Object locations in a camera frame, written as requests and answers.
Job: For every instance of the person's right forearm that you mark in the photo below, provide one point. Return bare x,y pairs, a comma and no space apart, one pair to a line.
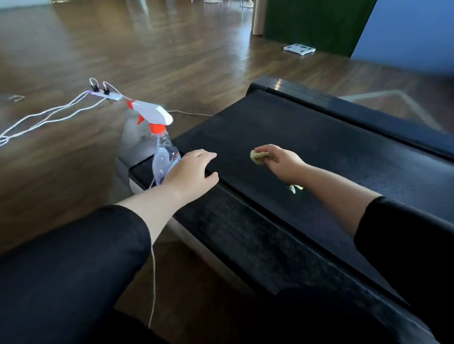
337,196

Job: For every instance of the clear spray bottle orange trigger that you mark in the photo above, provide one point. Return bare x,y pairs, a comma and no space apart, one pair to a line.
153,113

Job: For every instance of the white power strip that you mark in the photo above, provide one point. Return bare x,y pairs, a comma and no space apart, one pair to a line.
106,94

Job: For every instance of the yellow cleaning cloth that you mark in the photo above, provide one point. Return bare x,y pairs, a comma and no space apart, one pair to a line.
258,156

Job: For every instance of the green partition panel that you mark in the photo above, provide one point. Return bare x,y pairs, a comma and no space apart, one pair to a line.
319,24

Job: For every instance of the person's left hand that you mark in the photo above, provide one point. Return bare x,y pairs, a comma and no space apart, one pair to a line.
188,177

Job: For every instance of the black treadmill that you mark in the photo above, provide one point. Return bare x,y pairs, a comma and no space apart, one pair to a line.
319,149

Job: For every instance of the person's right fingers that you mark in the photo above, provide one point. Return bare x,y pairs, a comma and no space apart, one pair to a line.
270,151

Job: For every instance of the person's left forearm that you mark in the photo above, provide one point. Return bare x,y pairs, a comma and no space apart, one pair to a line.
152,209

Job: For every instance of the person's left thumb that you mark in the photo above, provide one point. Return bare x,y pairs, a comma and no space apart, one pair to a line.
211,178

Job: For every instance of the white flat floor plate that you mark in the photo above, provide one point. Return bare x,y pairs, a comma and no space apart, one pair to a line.
299,49

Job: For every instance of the black long-sleeved top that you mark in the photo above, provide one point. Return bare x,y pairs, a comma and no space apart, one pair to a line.
64,276

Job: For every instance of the wooden pillar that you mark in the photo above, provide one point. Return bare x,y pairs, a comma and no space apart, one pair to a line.
259,17

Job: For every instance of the person's right hand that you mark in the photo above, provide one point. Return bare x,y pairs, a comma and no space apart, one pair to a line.
285,164

